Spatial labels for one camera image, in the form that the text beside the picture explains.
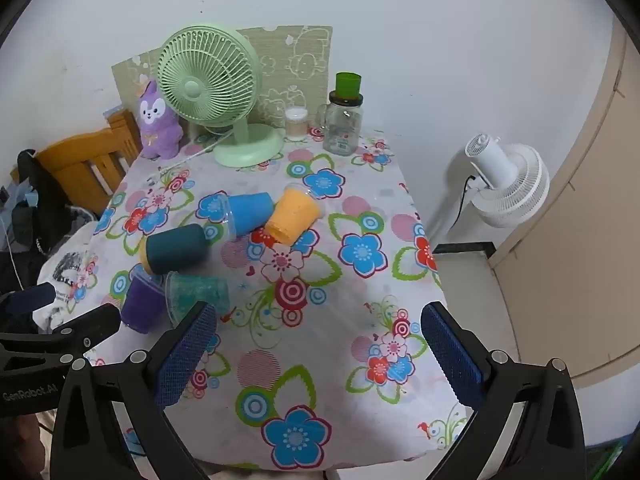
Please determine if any small clear plastic jar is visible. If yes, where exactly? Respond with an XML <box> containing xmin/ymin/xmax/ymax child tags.
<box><xmin>284</xmin><ymin>106</ymin><xmax>308</xmax><ymax>142</ymax></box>

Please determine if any beige cabinet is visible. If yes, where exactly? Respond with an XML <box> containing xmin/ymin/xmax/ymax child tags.
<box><xmin>492</xmin><ymin>15</ymin><xmax>640</xmax><ymax>448</ymax></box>

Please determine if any green cup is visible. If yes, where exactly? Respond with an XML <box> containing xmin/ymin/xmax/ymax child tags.
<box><xmin>335</xmin><ymin>72</ymin><xmax>363</xmax><ymax>98</ymax></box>

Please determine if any purple plush toy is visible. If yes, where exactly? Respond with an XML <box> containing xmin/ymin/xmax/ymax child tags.
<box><xmin>136</xmin><ymin>79</ymin><xmax>183</xmax><ymax>161</ymax></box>

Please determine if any white fan cable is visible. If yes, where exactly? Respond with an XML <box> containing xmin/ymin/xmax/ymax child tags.
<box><xmin>150</xmin><ymin>140</ymin><xmax>233</xmax><ymax>176</ymax></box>

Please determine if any patterned cardboard sheet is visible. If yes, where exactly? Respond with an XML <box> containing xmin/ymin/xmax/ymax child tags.
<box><xmin>111</xmin><ymin>24</ymin><xmax>334</xmax><ymax>133</ymax></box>

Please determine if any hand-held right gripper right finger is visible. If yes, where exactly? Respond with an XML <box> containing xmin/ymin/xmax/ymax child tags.
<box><xmin>420</xmin><ymin>302</ymin><xmax>587</xmax><ymax>480</ymax></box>

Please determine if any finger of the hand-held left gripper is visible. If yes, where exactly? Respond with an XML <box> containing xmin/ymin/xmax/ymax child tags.
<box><xmin>0</xmin><ymin>282</ymin><xmax>57</xmax><ymax>318</ymax></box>
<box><xmin>0</xmin><ymin>304</ymin><xmax>122</xmax><ymax>373</ymax></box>

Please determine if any green desk fan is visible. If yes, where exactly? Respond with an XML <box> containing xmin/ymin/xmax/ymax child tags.
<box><xmin>156</xmin><ymin>24</ymin><xmax>287</xmax><ymax>168</ymax></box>

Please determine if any teal glitter cup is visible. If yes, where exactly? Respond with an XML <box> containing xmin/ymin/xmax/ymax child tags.
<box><xmin>164</xmin><ymin>271</ymin><xmax>236</xmax><ymax>328</ymax></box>

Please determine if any black fan cable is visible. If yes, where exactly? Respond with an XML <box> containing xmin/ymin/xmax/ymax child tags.
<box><xmin>446</xmin><ymin>174</ymin><xmax>476</xmax><ymax>233</ymax></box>

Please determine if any black ledge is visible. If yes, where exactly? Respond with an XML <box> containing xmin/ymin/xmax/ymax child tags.
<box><xmin>432</xmin><ymin>241</ymin><xmax>497</xmax><ymax>257</ymax></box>

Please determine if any white clip fan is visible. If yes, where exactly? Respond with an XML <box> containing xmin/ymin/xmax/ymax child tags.
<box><xmin>465</xmin><ymin>132</ymin><xmax>551</xmax><ymax>229</ymax></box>

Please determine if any white printed cloth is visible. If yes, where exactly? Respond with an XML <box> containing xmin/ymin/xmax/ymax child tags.
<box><xmin>39</xmin><ymin>220</ymin><xmax>101</xmax><ymax>331</ymax></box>

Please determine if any glass jar with black lid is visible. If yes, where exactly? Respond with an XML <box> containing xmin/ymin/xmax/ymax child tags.
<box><xmin>320</xmin><ymin>91</ymin><xmax>364</xmax><ymax>156</ymax></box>

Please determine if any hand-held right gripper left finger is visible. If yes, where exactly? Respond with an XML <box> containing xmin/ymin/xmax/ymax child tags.
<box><xmin>49</xmin><ymin>301</ymin><xmax>221</xmax><ymax>480</ymax></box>

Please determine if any wooden chair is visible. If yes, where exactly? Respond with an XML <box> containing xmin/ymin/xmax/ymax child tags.
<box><xmin>35</xmin><ymin>109</ymin><xmax>143</xmax><ymax>216</ymax></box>

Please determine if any purple cup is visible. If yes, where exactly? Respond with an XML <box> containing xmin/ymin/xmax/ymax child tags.
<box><xmin>120</xmin><ymin>264</ymin><xmax>168</xmax><ymax>335</ymax></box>

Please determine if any floral tablecloth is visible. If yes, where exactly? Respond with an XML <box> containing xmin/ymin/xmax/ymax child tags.
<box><xmin>82</xmin><ymin>127</ymin><xmax>473</xmax><ymax>471</ymax></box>

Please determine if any black bag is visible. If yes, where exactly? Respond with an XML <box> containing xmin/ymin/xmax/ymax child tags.
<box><xmin>12</xmin><ymin>149</ymin><xmax>71</xmax><ymax>256</ymax></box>

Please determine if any blue cup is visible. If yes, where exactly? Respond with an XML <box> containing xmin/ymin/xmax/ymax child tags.
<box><xmin>216</xmin><ymin>191</ymin><xmax>277</xmax><ymax>237</ymax></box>

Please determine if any orange cup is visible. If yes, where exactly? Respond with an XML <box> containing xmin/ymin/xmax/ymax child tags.
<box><xmin>263</xmin><ymin>183</ymin><xmax>326</xmax><ymax>247</ymax></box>

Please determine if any dark teal cup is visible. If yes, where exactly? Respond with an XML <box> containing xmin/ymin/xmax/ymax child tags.
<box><xmin>139</xmin><ymin>223</ymin><xmax>210</xmax><ymax>276</ymax></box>

